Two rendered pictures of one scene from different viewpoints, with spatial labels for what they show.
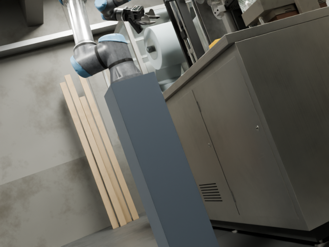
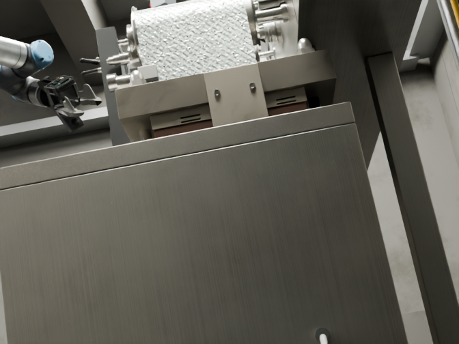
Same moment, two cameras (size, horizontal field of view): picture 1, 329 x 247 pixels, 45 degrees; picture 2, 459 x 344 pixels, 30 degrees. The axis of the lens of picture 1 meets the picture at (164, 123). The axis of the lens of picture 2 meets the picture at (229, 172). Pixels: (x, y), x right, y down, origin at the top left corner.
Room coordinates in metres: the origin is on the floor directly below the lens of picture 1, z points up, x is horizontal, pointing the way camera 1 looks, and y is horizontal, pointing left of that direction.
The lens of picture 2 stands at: (0.32, -1.20, 0.39)
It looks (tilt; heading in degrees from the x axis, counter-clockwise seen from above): 17 degrees up; 19
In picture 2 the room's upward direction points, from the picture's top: 11 degrees counter-clockwise
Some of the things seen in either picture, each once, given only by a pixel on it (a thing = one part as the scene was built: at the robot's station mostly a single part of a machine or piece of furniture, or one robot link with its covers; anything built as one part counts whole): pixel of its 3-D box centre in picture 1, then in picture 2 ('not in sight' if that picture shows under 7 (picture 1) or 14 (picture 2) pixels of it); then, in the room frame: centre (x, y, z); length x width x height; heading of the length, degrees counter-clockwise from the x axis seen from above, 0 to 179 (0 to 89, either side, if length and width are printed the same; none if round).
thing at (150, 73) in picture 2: not in sight; (148, 73); (1.82, -0.54, 1.14); 0.04 x 0.02 x 0.03; 109
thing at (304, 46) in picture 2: not in sight; (304, 49); (1.77, -0.89, 1.05); 0.04 x 0.04 x 0.04
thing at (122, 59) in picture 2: not in sight; (118, 59); (2.09, -0.35, 1.34); 0.06 x 0.03 x 0.03; 109
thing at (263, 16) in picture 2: not in sight; (270, 15); (1.98, -0.78, 1.25); 0.07 x 0.04 x 0.04; 109
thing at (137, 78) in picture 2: not in sight; (137, 81); (1.67, -0.58, 1.05); 0.04 x 0.04 x 0.04
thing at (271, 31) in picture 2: not in sight; (266, 31); (2.21, -0.70, 1.34); 0.07 x 0.07 x 0.07; 19
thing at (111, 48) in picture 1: (113, 50); not in sight; (1.72, 0.10, 1.07); 0.13 x 0.12 x 0.14; 76
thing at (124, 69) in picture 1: (124, 73); not in sight; (1.72, 0.09, 0.95); 0.15 x 0.15 x 0.10
